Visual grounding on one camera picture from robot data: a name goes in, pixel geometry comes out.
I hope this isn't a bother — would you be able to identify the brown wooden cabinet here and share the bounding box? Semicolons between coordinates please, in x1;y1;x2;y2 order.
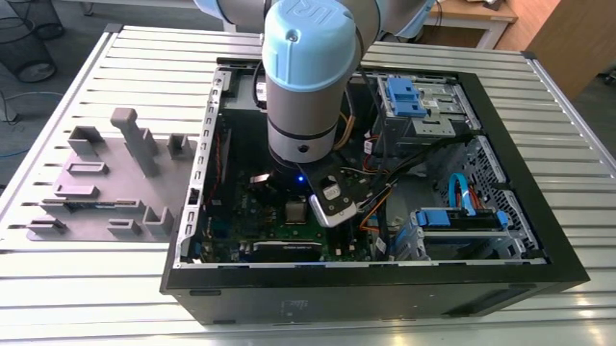
495;0;616;102

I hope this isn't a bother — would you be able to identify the RAM stick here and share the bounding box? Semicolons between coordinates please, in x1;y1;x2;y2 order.
42;197;139;212

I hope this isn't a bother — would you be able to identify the green motherboard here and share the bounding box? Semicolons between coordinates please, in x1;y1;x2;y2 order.
205;169;374;263

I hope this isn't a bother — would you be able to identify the large black mesh bin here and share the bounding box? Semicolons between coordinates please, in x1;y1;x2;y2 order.
0;17;56;84

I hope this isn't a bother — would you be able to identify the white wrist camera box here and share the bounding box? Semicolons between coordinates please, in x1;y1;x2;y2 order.
295;161;360;229

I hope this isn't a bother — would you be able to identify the hard disk in blue carrier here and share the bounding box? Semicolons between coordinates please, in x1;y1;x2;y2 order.
413;208;511;231

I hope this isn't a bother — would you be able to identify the small black mesh bin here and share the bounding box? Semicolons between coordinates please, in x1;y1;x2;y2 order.
22;0;67;40

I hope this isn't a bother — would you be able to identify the blue disk carrier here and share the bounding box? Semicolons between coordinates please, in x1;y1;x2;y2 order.
386;77;429;118
392;225;425;261

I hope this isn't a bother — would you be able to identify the grey parts rack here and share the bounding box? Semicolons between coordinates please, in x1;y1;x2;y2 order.
26;107;202;243

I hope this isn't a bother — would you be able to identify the blue flat wire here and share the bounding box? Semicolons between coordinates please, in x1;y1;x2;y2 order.
446;172;483;217

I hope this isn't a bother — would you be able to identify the black cable bundle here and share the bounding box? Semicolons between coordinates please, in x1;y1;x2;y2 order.
358;135;483;217

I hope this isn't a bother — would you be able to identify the grey metal drive cage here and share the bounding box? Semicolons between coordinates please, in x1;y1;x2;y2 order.
373;75;483;156

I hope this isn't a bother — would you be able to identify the wooden desk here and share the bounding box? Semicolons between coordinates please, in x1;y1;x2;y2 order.
430;0;520;50

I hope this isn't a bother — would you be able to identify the black PC case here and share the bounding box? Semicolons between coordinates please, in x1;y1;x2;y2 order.
161;56;591;327

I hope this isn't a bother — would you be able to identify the yellow power wire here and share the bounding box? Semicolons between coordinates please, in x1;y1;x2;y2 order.
336;110;356;151

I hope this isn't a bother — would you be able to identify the black graphics card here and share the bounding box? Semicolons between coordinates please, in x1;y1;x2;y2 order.
253;240;322;263

